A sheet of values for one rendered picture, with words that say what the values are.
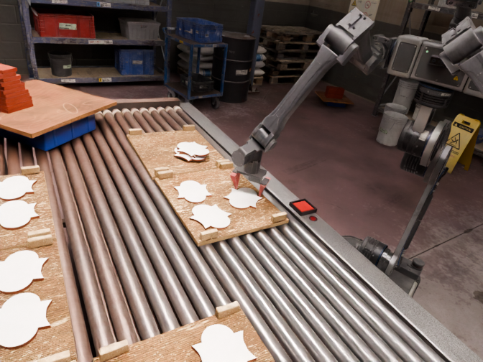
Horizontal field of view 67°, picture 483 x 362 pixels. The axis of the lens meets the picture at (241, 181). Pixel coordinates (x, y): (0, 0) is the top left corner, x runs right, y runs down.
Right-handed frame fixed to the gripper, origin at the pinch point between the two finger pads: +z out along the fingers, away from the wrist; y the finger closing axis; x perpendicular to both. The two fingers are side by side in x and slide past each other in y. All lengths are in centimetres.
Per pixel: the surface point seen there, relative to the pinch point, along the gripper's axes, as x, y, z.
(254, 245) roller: -25.5, 12.5, 2.4
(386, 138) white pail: 354, 65, 90
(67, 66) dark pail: 264, -350, 72
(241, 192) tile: -2.7, -1.8, 0.0
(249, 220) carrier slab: -16.2, 6.7, 0.7
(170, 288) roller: -54, -1, 2
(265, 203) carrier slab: -3.2, 8.3, 0.8
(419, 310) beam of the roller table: -27, 63, 2
